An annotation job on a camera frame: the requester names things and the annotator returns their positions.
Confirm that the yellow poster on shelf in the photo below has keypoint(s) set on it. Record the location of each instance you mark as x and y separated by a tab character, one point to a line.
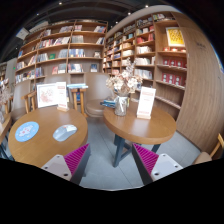
175	37

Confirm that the stack of books on table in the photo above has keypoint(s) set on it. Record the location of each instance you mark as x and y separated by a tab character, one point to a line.
108	103

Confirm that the wooden chair centre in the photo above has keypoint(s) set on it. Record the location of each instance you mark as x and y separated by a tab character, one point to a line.
77	98

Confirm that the framed white picture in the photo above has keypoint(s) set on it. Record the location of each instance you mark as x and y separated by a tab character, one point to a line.
46	95

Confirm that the curved wooden bookshelf right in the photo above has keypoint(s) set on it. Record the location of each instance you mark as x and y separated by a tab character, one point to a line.
162	67

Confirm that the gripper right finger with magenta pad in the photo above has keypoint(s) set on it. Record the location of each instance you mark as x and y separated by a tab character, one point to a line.
152	166

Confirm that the wooden chair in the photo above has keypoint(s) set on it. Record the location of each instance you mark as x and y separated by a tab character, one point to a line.
30	101
77	98

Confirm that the white red sign left table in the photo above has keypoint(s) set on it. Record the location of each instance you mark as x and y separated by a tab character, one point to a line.
61	92

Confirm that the glass vase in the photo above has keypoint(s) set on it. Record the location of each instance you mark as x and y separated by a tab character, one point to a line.
121	103

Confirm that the round wooden table right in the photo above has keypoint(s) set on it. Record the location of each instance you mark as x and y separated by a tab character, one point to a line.
154	131

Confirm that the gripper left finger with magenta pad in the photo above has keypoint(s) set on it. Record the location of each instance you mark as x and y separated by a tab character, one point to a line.
70	167

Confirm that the white sign on wooden stand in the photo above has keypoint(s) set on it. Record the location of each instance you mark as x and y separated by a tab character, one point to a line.
146	102

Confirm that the grey computer mouse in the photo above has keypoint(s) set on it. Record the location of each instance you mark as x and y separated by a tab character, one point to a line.
64	132

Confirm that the beige upholstered bench seat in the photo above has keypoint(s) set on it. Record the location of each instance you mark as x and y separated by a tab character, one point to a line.
96	92

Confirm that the round blue mouse pad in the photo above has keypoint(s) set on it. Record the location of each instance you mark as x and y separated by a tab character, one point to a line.
26	131

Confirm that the tall wooden bookshelf left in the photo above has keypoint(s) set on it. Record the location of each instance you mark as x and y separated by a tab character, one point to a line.
74	46

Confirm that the round wooden table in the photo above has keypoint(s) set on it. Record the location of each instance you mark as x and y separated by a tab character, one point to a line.
154	131
42	147

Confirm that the wooden chair left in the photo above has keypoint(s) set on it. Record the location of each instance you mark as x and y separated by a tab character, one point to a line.
30	101

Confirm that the dried flower bouquet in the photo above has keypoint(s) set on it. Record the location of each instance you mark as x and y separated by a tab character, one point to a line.
125	82

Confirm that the round wooden table left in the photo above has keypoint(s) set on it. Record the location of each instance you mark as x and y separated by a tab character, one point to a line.
42	147

